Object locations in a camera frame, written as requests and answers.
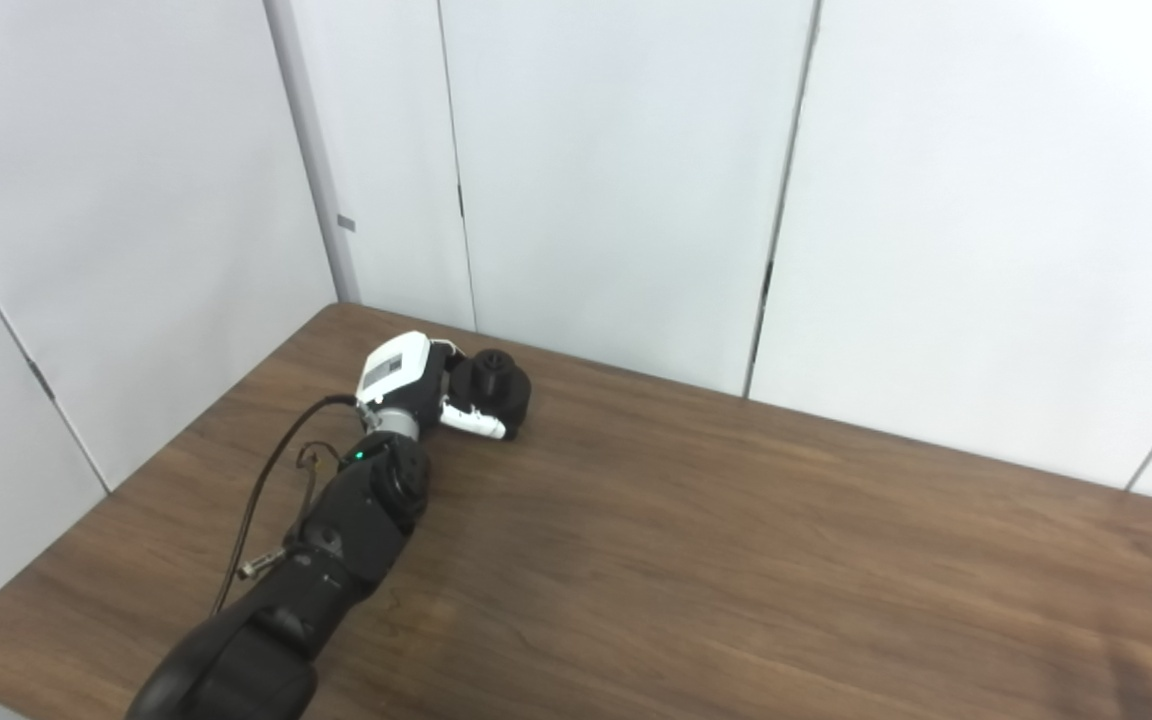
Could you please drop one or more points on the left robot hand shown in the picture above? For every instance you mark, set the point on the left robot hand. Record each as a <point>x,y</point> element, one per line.
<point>396,365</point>

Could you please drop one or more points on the round black stepped part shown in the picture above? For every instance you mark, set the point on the round black stepped part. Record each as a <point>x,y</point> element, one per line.
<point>501,390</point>

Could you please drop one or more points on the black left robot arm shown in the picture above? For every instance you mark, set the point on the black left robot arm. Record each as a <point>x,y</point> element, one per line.
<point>336,560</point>

